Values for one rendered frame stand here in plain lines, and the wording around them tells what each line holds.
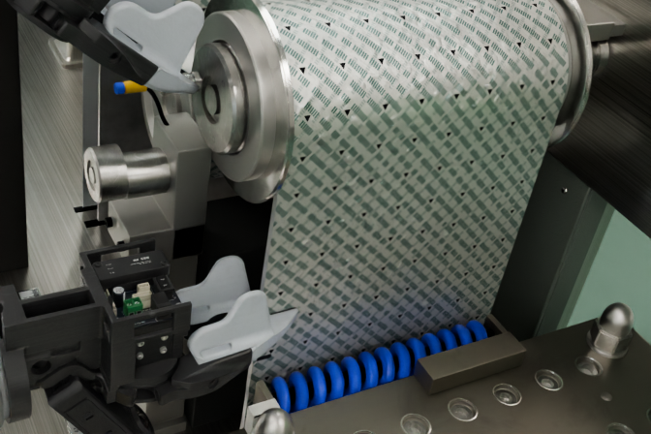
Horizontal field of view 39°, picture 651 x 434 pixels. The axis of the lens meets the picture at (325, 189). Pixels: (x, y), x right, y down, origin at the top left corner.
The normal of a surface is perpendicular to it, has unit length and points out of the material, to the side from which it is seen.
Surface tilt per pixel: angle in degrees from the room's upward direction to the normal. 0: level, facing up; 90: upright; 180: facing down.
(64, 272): 0
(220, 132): 90
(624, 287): 0
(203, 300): 86
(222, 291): 86
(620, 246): 0
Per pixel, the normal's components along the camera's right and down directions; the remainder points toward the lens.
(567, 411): 0.15, -0.81
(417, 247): 0.47, 0.56
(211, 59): -0.87, 0.16
